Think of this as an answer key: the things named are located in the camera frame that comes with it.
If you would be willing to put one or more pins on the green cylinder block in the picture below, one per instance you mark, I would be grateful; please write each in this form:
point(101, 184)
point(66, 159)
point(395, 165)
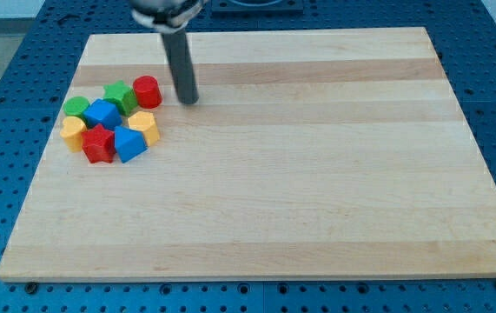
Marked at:
point(76, 106)

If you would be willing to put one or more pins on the green star block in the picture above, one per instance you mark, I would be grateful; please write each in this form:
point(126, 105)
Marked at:
point(122, 96)

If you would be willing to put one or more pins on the blue cube block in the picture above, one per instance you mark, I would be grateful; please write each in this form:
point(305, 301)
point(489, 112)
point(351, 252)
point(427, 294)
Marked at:
point(104, 113)

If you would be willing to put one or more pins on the blue triangular block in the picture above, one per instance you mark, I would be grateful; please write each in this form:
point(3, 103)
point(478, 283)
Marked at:
point(128, 143)

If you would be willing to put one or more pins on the red cylinder block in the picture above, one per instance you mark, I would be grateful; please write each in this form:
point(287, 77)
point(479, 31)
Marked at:
point(147, 92)

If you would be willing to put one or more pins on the yellow heart block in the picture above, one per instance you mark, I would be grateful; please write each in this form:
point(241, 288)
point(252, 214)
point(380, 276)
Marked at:
point(71, 133)

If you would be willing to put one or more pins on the yellow hexagon block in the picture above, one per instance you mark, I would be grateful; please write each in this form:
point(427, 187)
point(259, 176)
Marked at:
point(145, 122)

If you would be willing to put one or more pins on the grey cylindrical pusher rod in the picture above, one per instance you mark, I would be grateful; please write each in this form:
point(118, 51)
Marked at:
point(181, 66)

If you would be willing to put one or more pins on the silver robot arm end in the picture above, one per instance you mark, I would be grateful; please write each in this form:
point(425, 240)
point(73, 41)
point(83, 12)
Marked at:
point(165, 16)

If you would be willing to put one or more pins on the red star block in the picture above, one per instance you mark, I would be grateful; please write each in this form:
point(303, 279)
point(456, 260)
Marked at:
point(99, 144)

